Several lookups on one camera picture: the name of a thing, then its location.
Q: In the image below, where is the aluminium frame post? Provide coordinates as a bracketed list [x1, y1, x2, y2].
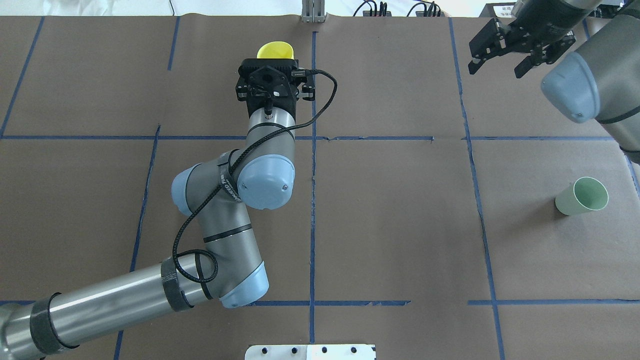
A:
[301, 0, 327, 24]

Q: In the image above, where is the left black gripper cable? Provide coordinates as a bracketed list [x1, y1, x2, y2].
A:
[172, 69, 339, 285]

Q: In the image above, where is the yellow paper cup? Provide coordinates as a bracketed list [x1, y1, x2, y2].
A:
[256, 41, 295, 60]

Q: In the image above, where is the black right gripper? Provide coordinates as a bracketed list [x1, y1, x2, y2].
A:
[468, 0, 595, 79]

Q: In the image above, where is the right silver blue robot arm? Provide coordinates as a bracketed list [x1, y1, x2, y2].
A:
[468, 0, 640, 164]

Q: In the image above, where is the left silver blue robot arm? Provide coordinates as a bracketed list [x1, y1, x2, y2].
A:
[1, 106, 296, 360]

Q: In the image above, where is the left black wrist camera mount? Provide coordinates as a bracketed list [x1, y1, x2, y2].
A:
[235, 58, 316, 117]

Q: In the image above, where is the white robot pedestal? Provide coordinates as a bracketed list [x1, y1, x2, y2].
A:
[244, 343, 377, 360]

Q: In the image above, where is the green paper cup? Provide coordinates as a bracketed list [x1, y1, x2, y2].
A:
[554, 177, 610, 216]

